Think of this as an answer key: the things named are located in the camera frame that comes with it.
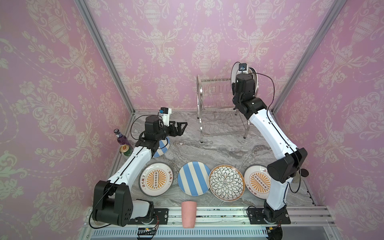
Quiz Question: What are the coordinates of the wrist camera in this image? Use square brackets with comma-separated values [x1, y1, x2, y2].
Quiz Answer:
[159, 107, 172, 127]
[238, 63, 249, 74]

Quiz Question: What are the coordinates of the orange sunburst plate right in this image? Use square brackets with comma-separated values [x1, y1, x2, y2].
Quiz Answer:
[244, 165, 271, 200]

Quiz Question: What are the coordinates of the aluminium front rail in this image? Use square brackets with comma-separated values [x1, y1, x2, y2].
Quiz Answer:
[78, 206, 342, 240]

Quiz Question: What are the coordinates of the purple drink bottle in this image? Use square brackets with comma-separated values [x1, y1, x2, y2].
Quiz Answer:
[114, 129, 131, 146]

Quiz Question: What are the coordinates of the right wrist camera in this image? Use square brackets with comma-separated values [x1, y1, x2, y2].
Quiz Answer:
[238, 63, 249, 74]

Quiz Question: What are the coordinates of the stainless steel dish rack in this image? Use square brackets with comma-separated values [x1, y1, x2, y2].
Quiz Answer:
[197, 77, 250, 143]

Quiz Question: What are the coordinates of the orange sunburst plate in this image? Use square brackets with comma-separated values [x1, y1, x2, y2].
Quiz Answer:
[244, 165, 271, 200]
[139, 163, 174, 197]

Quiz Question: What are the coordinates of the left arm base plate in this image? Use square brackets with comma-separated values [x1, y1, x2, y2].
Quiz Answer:
[128, 208, 169, 225]

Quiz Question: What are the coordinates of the orange sunburst plate left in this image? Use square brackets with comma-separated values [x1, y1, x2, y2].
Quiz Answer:
[139, 163, 174, 197]

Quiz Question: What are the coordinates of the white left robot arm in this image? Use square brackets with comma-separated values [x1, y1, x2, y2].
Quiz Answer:
[89, 113, 188, 227]

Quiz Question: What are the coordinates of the blue cream striped plate front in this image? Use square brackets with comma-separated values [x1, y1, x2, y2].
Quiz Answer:
[178, 161, 211, 197]

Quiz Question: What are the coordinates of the green drink can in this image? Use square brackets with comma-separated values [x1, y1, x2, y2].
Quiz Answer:
[120, 145, 133, 158]

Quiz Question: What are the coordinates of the pink cup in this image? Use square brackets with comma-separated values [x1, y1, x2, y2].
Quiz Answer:
[181, 201, 197, 229]

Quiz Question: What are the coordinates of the green red rimmed white plate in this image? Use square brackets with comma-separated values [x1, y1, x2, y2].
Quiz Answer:
[249, 67, 259, 97]

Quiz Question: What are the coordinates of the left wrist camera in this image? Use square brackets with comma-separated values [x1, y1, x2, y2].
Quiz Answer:
[159, 107, 172, 127]

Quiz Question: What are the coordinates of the black white flower pattern plate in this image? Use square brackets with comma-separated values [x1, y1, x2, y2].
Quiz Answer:
[209, 165, 246, 202]

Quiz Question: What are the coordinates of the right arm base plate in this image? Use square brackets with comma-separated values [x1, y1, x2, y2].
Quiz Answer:
[246, 206, 291, 225]

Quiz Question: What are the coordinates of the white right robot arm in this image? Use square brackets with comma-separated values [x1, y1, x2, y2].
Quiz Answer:
[231, 73, 308, 213]

